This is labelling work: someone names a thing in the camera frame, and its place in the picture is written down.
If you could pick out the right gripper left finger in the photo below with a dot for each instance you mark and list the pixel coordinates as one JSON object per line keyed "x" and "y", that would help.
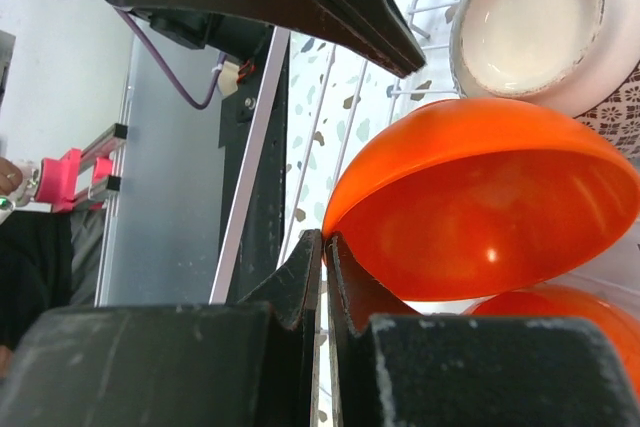
{"x": 245, "y": 364}

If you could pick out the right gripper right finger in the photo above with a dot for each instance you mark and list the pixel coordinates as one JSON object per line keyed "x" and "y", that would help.
{"x": 393, "y": 366}

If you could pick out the white wire dish rack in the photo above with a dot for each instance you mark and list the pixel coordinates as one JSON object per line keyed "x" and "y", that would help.
{"x": 337, "y": 102}

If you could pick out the orange bowl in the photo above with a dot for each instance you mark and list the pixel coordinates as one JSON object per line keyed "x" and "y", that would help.
{"x": 549, "y": 300}
{"x": 467, "y": 198}

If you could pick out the brown patterned bowl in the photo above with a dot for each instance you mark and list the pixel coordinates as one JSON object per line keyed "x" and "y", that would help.
{"x": 577, "y": 57}

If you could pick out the pink clamp fixture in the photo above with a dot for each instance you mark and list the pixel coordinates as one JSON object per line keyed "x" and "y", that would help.
{"x": 58, "y": 178}

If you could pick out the person's hand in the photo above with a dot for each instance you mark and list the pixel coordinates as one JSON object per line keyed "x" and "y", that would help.
{"x": 11, "y": 177}

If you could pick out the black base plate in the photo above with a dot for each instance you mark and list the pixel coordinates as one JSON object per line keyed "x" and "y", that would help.
{"x": 249, "y": 167}

